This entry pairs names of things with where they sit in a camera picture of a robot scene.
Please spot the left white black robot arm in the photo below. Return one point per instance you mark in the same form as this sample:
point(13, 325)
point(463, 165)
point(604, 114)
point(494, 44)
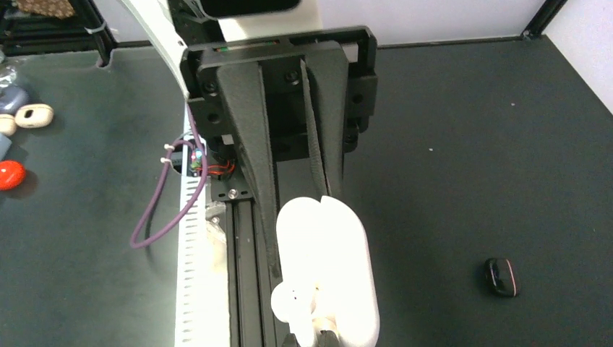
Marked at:
point(174, 26)

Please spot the black mounting rail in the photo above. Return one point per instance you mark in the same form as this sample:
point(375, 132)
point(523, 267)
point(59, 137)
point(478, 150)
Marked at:
point(252, 322)

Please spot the beige earbud case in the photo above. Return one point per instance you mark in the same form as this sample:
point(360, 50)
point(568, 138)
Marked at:
point(34, 116)

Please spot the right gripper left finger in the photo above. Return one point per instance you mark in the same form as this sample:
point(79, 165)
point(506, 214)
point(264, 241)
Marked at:
point(290, 341)

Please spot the small beige object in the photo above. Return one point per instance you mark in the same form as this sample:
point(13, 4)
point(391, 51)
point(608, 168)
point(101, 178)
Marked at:
point(8, 125)

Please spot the left black corner post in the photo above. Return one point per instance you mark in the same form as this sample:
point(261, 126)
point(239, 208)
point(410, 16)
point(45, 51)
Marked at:
point(546, 13)

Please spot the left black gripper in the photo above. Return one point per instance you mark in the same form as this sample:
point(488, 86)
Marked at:
point(289, 96)

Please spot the red round object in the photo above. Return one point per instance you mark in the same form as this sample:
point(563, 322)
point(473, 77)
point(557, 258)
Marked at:
point(13, 174)

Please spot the white earbud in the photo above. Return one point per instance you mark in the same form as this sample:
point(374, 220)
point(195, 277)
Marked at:
point(293, 303)

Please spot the grey blue object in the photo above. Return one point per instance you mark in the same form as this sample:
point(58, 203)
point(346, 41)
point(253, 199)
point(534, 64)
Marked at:
point(13, 98)

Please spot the white slotted cable duct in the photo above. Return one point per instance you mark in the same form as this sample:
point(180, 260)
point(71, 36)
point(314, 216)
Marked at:
point(202, 316)

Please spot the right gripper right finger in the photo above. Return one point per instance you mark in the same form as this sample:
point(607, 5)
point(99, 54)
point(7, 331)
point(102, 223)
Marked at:
point(328, 339)

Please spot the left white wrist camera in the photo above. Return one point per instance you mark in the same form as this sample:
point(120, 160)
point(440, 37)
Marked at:
point(248, 19)

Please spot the black gold charging case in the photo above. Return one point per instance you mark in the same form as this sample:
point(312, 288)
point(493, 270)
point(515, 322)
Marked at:
point(501, 278)

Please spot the white earbud case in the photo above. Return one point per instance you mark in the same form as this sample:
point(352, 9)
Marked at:
point(324, 242)

